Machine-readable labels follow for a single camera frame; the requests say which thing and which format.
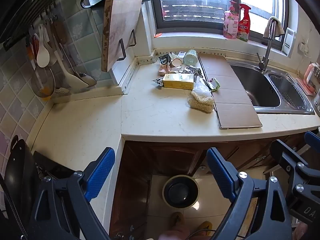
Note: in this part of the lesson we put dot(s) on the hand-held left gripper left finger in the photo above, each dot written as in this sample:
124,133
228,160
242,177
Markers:
100,173

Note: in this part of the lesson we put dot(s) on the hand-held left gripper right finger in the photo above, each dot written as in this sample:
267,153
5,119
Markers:
220,172

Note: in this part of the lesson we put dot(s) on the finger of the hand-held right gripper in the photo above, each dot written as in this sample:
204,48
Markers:
313,141
283,155

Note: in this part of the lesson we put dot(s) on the round trash bin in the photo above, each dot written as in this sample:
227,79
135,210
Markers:
180,191

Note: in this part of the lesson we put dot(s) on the silver foil bag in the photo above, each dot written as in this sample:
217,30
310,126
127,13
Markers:
192,71

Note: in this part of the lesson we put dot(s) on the black white patterned wrapper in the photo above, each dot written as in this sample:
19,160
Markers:
157,82

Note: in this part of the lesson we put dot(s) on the wooden cabinet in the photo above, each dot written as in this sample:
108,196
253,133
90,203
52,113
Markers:
135,180

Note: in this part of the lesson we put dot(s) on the yellow slipper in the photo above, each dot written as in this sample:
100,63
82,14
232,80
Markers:
177,218
203,226

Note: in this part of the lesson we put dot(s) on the steel drain basket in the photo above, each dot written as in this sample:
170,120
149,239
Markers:
290,90

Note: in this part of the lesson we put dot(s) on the pink dish rack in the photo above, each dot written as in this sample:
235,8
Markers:
310,80

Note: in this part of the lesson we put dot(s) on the dried noodle block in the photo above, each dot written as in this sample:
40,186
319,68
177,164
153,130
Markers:
201,103

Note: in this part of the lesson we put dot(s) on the steel sink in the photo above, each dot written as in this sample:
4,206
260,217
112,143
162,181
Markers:
257,85

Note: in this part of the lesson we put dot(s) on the black wok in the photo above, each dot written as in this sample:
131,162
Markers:
20,170

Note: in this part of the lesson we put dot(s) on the brown cardboard sheet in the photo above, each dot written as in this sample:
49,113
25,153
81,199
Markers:
230,92

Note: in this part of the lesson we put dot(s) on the clear plastic bag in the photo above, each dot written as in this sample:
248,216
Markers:
202,87

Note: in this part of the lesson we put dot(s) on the light green wrapper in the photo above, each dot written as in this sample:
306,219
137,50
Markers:
215,84

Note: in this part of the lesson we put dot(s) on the white slotted spatula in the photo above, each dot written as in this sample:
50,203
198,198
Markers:
80,81

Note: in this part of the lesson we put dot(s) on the yellow box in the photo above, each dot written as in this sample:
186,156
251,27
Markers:
178,82

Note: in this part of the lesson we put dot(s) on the steel faucet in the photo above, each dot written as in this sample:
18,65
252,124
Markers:
267,50

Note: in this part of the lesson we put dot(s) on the steel strainer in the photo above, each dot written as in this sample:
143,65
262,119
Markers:
42,82

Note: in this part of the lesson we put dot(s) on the white brown flattened carton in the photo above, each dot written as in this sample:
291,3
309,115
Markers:
176,69

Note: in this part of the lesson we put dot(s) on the pink sachet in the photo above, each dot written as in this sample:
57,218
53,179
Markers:
163,70

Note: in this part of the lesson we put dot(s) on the paper cup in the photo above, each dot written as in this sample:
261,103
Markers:
177,62

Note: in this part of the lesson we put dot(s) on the beige cloth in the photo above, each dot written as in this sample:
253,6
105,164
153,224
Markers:
278,27

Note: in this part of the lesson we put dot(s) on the pale green plastic jar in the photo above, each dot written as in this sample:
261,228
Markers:
191,57

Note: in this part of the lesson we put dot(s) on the white barcode box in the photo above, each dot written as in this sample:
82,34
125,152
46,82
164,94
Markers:
181,54

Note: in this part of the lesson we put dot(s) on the dark green sachet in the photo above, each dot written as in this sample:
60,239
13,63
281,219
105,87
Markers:
164,60

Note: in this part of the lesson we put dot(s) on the white rice paddle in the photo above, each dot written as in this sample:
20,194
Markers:
43,57

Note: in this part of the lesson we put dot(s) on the red spray bottle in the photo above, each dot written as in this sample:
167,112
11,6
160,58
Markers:
243,27

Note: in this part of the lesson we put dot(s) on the pink bottle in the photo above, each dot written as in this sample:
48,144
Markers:
231,23

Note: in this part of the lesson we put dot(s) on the wooden cutting board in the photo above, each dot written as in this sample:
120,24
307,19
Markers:
120,30

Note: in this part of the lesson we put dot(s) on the small orange item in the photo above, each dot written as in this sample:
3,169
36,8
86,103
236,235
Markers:
158,35

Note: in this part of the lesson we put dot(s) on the black range hood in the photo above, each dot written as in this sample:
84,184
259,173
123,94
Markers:
15,5

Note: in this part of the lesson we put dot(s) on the white wall socket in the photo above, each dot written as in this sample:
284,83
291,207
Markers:
302,47

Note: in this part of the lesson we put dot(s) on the white wall unit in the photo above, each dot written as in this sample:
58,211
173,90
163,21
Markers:
289,41

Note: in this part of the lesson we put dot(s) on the black utensil rail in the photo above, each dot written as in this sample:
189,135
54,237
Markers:
25,33

